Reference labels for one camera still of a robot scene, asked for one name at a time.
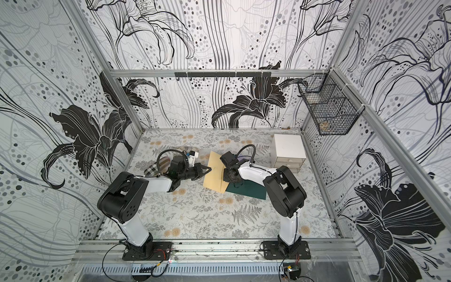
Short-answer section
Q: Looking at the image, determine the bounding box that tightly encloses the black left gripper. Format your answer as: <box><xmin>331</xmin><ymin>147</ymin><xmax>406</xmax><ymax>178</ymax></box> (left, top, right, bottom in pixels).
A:
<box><xmin>177</xmin><ymin>162</ymin><xmax>211</xmax><ymax>181</ymax></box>

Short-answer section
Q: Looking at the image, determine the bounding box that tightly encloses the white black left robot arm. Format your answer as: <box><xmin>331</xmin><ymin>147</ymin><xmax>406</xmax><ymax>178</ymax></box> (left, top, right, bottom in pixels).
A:
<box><xmin>97</xmin><ymin>149</ymin><xmax>212</xmax><ymax>247</ymax></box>

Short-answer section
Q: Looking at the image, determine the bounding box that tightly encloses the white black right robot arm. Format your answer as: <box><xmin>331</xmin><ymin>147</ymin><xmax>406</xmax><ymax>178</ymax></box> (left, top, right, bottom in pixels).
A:
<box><xmin>220</xmin><ymin>152</ymin><xmax>307</xmax><ymax>247</ymax></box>

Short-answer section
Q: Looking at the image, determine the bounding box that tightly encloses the plaid cylindrical case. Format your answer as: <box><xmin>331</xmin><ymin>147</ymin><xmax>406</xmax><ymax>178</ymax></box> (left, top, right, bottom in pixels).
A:
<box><xmin>144</xmin><ymin>156</ymin><xmax>171</xmax><ymax>177</ymax></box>

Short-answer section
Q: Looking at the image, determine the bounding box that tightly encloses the white mini drawer cabinet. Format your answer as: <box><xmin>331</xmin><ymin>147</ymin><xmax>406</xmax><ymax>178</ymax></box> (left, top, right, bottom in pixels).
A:
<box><xmin>270</xmin><ymin>134</ymin><xmax>307</xmax><ymax>173</ymax></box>

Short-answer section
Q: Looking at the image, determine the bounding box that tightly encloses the small electronics board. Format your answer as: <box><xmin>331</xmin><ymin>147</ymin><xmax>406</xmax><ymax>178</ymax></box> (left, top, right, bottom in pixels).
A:
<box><xmin>283</xmin><ymin>263</ymin><xmax>301</xmax><ymax>281</ymax></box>

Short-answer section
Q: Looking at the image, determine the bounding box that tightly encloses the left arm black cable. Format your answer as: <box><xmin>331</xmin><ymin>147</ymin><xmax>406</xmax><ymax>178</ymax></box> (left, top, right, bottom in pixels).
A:
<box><xmin>156</xmin><ymin>149</ymin><xmax>187</xmax><ymax>175</ymax></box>

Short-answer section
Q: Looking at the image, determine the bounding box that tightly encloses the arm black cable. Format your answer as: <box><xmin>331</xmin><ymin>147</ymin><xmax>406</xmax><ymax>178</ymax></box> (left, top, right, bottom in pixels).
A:
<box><xmin>235</xmin><ymin>144</ymin><xmax>257</xmax><ymax>165</ymax></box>
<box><xmin>156</xmin><ymin>149</ymin><xmax>187</xmax><ymax>175</ymax></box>

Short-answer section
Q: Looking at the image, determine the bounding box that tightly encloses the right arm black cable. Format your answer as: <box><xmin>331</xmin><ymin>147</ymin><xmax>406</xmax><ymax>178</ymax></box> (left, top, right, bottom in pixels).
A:
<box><xmin>235</xmin><ymin>144</ymin><xmax>257</xmax><ymax>165</ymax></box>

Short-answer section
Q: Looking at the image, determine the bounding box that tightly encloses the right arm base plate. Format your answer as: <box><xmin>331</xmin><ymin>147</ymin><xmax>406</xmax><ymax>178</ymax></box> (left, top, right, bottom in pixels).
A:
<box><xmin>260</xmin><ymin>240</ymin><xmax>311</xmax><ymax>260</ymax></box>

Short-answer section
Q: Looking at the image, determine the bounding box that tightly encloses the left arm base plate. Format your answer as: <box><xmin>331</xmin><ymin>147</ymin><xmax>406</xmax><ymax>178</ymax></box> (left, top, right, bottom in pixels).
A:
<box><xmin>122</xmin><ymin>242</ymin><xmax>173</xmax><ymax>262</ymax></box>

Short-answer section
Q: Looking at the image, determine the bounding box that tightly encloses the white perforated cable duct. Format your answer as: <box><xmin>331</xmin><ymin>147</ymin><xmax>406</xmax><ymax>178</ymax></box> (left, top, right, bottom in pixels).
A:
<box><xmin>82</xmin><ymin>263</ymin><xmax>279</xmax><ymax>276</ymax></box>

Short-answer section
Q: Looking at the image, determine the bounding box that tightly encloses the black wire wall basket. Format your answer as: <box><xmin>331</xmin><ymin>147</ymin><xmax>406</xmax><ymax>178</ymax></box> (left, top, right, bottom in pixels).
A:
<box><xmin>297</xmin><ymin>70</ymin><xmax>361</xmax><ymax>136</ymax></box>

